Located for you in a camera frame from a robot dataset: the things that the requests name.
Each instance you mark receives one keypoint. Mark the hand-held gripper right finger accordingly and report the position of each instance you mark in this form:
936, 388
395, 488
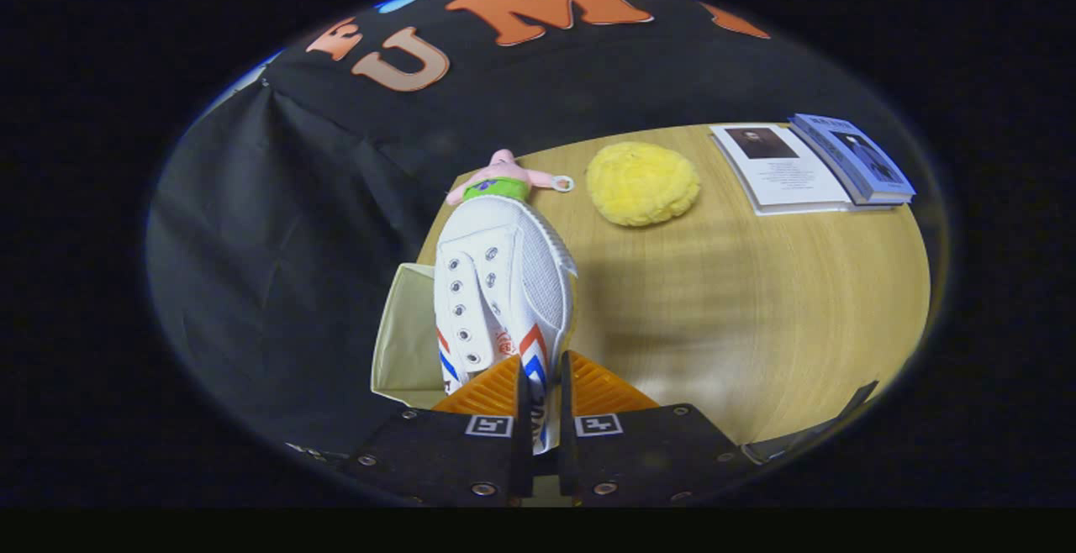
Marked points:
567, 435

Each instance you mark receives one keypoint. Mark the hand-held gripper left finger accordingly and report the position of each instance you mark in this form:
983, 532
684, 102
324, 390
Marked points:
523, 435

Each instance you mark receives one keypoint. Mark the white canvas shoe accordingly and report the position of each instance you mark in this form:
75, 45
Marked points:
504, 284

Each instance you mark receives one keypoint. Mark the pink and green plush toy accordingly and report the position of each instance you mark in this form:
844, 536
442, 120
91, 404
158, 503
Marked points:
504, 183

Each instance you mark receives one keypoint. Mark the yellow fuzzy plush cushion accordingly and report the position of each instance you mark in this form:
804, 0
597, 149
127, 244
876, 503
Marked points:
643, 183

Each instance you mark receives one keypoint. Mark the white booklet with portrait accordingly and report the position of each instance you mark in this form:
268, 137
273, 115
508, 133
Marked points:
786, 171

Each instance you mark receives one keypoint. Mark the blue book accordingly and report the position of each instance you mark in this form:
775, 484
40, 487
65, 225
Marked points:
857, 158

